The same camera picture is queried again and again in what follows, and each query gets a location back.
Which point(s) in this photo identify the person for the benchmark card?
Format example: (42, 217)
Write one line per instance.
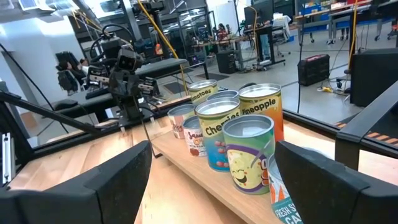
(222, 32)
(66, 81)

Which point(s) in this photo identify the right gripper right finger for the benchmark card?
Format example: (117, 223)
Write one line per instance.
(335, 199)

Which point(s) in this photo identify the grey desk top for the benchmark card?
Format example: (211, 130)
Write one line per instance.
(161, 67)

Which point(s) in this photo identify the wooden workbench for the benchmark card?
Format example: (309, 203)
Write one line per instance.
(236, 38)

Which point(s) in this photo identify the black frame post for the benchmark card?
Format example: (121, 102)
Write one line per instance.
(21, 146)

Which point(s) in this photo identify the blue storage bin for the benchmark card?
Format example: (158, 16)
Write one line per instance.
(314, 10)

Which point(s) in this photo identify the dark floor mat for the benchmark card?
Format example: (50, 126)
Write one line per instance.
(213, 76)
(174, 87)

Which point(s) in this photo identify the black standing desk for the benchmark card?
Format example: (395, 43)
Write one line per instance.
(264, 30)

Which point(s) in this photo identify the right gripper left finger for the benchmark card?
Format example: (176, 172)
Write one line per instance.
(77, 205)

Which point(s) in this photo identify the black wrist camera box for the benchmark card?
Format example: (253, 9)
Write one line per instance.
(127, 60)

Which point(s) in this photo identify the large black box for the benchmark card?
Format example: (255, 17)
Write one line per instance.
(376, 77)

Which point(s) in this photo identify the aluminium bracket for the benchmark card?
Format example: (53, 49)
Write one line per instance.
(7, 155)

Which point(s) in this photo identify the black monitor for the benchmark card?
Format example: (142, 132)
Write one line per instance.
(259, 14)

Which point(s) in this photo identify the carrots can white teal label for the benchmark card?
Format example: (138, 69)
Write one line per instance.
(280, 199)

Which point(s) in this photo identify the small orange object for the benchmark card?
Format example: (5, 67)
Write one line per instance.
(158, 49)

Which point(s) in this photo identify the black diagonal frame brace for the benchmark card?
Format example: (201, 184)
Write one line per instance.
(46, 113)

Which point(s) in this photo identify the black table edge rail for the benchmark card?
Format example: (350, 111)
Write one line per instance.
(62, 141)

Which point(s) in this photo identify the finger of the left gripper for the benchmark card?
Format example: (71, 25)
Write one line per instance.
(117, 81)
(132, 84)

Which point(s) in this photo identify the black office chair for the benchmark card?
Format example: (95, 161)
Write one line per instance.
(70, 57)

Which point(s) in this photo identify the pineapple can orange label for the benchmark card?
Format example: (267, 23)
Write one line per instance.
(261, 105)

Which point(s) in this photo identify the black computer tower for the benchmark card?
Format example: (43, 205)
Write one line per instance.
(226, 62)

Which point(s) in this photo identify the black equipment case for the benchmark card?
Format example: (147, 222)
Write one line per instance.
(314, 71)

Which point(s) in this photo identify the yellow power plug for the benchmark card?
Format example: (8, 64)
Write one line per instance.
(326, 89)

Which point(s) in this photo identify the cherries can yellow blue label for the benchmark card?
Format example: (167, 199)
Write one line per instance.
(214, 133)

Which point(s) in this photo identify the tomatoes can yellow label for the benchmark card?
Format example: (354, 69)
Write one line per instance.
(202, 93)

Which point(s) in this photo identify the short sausage meatballs can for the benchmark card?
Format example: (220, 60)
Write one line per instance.
(192, 140)

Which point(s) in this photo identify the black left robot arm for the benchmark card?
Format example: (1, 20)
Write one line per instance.
(132, 109)

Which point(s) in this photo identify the black keyboard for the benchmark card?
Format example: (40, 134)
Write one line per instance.
(96, 93)

